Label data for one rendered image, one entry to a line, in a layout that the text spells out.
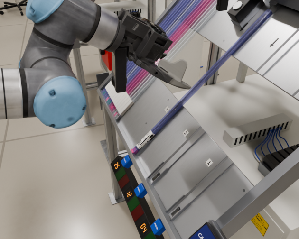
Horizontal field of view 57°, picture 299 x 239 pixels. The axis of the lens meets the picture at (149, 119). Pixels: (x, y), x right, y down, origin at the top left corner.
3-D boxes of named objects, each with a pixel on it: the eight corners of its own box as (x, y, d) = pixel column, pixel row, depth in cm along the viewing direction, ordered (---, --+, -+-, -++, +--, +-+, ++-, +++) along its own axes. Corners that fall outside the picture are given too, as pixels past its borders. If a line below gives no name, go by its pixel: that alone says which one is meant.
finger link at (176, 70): (203, 75, 58) (167, 49, 57) (186, 96, 60) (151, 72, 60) (203, 71, 61) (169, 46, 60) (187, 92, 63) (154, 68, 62)
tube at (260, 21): (135, 154, 78) (133, 153, 77) (134, 151, 79) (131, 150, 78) (272, 13, 68) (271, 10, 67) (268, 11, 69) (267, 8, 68)
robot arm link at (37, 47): (16, 98, 47) (39, 40, 44) (11, 69, 55) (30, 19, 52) (60, 108, 52) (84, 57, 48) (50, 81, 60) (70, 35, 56)
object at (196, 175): (192, 250, 59) (184, 248, 56) (107, 93, 106) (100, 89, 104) (260, 191, 55) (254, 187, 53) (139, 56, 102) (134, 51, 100)
